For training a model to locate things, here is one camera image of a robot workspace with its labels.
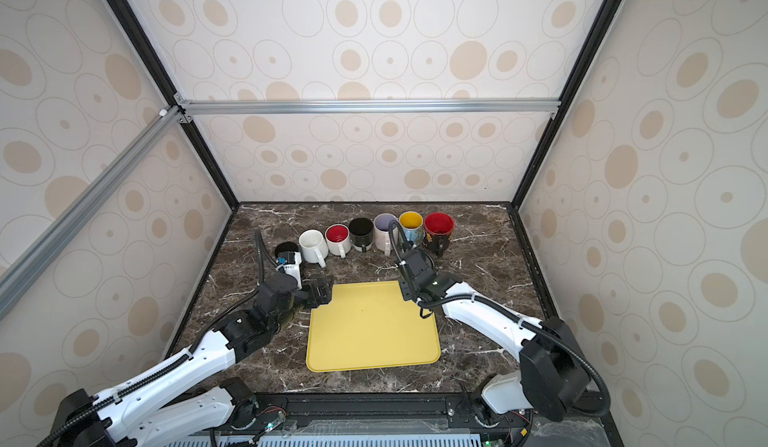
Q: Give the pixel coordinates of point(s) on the black base frame rail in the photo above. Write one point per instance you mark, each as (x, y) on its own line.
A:
(398, 419)

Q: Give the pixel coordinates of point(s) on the aluminium rail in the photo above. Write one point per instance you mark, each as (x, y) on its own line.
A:
(370, 106)
(26, 270)

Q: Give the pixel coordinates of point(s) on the aluminium rail left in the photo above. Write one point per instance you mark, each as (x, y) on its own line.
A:
(26, 270)

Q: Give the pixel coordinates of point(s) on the white mug front row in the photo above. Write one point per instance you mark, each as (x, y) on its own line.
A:
(338, 240)

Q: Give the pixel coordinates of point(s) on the black mug front row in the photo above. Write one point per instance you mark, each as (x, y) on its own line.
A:
(287, 249)

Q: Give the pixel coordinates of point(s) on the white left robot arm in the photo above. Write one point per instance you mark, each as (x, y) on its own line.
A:
(148, 410)

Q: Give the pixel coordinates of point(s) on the black left corner post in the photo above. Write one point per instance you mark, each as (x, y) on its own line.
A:
(148, 55)

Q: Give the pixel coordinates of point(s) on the aluminium rail back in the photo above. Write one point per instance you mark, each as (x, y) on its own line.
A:
(370, 106)

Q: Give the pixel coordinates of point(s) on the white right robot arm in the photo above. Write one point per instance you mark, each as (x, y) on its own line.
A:
(553, 378)

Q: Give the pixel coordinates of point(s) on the blue mug yellow inside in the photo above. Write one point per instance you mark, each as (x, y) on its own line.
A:
(413, 226)

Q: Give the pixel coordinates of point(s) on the black corner frame post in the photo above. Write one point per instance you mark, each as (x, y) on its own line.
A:
(606, 13)

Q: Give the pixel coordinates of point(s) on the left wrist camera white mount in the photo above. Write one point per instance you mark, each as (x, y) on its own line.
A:
(292, 270)

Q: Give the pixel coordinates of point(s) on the pink iridescent mug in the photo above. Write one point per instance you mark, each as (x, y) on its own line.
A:
(381, 232)

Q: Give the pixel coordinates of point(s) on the black mug white base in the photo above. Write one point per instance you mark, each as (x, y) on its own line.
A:
(361, 231)

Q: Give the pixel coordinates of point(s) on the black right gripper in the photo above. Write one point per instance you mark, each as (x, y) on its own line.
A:
(404, 289)

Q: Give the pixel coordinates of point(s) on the yellow plastic tray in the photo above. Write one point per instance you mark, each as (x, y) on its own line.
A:
(369, 325)

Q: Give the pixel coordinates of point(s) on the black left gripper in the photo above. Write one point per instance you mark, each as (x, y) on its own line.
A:
(325, 293)

